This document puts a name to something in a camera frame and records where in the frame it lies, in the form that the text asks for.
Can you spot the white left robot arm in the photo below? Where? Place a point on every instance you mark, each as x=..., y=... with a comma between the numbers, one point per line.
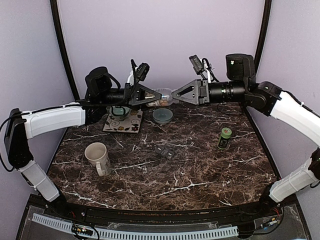
x=103, y=91

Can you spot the clear bottle yellow capsules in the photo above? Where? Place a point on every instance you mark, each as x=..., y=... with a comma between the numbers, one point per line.
x=166, y=98

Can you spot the square floral ceramic plate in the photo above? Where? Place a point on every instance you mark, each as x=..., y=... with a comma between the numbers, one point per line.
x=129, y=123

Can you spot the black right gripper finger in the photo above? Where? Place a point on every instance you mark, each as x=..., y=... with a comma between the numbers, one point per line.
x=190, y=89
x=189, y=98

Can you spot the green lid pill bottle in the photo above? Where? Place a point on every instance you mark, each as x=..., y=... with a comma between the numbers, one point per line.
x=224, y=138

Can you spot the small celadon bowl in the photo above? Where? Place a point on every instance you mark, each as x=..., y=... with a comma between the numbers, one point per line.
x=118, y=112

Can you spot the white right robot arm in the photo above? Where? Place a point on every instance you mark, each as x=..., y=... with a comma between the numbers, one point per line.
x=270, y=100

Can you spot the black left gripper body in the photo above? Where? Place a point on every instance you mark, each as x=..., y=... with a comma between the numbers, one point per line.
x=128, y=95

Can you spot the beige ceramic mug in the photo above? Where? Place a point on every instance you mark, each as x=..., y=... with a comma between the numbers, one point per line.
x=97, y=154

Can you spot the black front rail base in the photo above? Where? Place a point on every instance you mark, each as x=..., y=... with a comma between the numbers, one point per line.
x=283, y=222

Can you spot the white slotted cable duct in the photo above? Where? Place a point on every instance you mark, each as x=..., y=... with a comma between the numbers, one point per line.
x=121, y=231

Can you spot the clear weekly pill organizer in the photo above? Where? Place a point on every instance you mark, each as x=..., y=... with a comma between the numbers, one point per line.
x=165, y=152

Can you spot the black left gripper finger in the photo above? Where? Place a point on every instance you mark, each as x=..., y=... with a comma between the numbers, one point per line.
x=145, y=92
x=136, y=100

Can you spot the light blue ribbed bowl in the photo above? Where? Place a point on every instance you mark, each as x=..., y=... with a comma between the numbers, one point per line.
x=162, y=115

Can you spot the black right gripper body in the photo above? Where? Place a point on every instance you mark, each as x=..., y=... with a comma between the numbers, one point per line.
x=204, y=94

